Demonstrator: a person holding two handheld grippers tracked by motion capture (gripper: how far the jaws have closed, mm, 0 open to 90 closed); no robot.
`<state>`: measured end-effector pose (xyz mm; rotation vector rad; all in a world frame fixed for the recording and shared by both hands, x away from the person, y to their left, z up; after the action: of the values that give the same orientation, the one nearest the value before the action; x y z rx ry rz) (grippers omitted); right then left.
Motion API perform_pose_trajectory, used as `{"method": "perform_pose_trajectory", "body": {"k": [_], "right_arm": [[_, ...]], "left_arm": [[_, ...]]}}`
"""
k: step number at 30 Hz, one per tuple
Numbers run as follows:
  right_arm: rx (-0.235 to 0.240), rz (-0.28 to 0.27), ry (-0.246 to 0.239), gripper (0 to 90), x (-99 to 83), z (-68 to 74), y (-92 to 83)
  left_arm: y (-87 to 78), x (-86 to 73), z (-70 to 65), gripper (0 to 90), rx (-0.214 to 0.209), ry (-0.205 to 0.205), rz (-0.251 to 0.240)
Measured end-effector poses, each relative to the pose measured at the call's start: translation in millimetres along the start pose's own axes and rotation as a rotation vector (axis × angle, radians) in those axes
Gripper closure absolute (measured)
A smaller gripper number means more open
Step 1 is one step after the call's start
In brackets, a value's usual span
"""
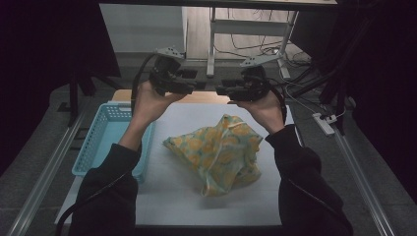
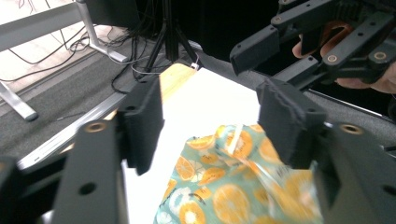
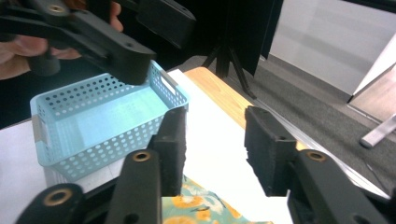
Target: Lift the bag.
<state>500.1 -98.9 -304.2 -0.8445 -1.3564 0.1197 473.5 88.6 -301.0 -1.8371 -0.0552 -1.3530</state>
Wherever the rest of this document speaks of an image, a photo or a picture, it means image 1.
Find white power strip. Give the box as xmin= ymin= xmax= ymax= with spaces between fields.
xmin=312 ymin=112 xmax=338 ymax=136

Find person's left hand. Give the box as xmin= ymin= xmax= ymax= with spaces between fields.
xmin=132 ymin=80 xmax=187 ymax=128

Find black floor cables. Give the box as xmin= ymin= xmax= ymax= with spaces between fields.
xmin=214 ymin=9 xmax=311 ymax=61

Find aluminium rail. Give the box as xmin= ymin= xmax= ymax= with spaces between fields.
xmin=332 ymin=129 xmax=397 ymax=236
xmin=6 ymin=111 xmax=87 ymax=236

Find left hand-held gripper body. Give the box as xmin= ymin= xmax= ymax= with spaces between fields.
xmin=149 ymin=46 xmax=185 ymax=97

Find white cable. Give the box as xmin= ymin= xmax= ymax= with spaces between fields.
xmin=278 ymin=62 xmax=347 ymax=120

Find white table mat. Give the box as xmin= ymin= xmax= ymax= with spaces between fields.
xmin=53 ymin=101 xmax=328 ymax=227

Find person's right hand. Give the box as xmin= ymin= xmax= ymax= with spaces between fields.
xmin=227 ymin=90 xmax=287 ymax=136

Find white-framed desk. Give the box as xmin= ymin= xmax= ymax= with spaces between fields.
xmin=97 ymin=0 xmax=338 ymax=80

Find hand-held gripper black cable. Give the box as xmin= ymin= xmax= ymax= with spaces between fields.
xmin=268 ymin=83 xmax=354 ymax=236
xmin=54 ymin=53 xmax=157 ymax=236

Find left hand-held gripper black cable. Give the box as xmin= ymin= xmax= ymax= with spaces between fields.
xmin=54 ymin=53 xmax=157 ymax=236

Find orange-print green fabric bag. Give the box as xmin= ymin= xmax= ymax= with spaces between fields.
xmin=162 ymin=113 xmax=265 ymax=198

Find white cabinet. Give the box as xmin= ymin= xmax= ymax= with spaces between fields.
xmin=98 ymin=3 xmax=189 ymax=55

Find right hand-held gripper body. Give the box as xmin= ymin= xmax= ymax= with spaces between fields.
xmin=235 ymin=53 xmax=283 ymax=102

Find light blue plastic basket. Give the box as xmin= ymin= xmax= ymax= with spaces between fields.
xmin=72 ymin=101 xmax=155 ymax=185

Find right hand-held gripper black cable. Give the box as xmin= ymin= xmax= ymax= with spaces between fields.
xmin=268 ymin=83 xmax=354 ymax=236

